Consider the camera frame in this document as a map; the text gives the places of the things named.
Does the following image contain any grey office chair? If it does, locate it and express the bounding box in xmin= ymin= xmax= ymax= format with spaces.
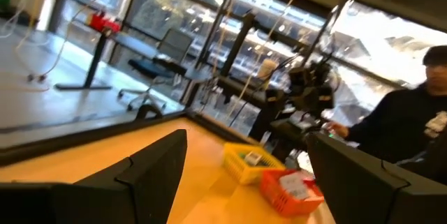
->
xmin=117 ymin=28 xmax=195 ymax=112

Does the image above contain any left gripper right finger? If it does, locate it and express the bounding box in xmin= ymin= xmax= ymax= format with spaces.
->
xmin=307 ymin=133 xmax=447 ymax=224

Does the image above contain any yellow plastic basket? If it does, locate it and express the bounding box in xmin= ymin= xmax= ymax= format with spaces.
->
xmin=222 ymin=142 xmax=286 ymax=186

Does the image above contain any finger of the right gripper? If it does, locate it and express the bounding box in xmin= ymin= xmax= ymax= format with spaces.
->
xmin=316 ymin=86 xmax=335 ymax=112
xmin=265 ymin=89 xmax=286 ymax=110

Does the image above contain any black aluminium table frame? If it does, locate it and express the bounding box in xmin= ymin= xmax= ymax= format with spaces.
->
xmin=0 ymin=110 xmax=261 ymax=167

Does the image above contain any red object on desk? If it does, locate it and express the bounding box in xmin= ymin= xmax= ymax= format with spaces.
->
xmin=86 ymin=11 xmax=122 ymax=33

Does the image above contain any person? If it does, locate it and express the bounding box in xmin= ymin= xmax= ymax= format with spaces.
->
xmin=347 ymin=45 xmax=447 ymax=185

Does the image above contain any white cable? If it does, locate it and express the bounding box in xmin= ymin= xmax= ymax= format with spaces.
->
xmin=226 ymin=0 xmax=315 ymax=120

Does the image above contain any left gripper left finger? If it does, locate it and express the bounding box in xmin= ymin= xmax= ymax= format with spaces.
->
xmin=0 ymin=129 xmax=189 ymax=224

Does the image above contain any orange plastic basket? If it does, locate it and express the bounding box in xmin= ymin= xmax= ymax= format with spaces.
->
xmin=259 ymin=169 xmax=325 ymax=218

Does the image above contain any white digital timer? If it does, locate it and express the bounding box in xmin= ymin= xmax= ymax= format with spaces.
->
xmin=244 ymin=151 xmax=263 ymax=167

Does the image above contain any grey desk with black leg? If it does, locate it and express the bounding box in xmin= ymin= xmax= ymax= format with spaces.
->
xmin=54 ymin=17 xmax=165 ymax=91

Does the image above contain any person's hand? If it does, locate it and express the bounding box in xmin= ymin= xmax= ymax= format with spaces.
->
xmin=326 ymin=121 xmax=350 ymax=140

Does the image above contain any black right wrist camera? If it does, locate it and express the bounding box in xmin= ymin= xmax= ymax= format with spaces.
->
xmin=288 ymin=66 xmax=312 ymax=89

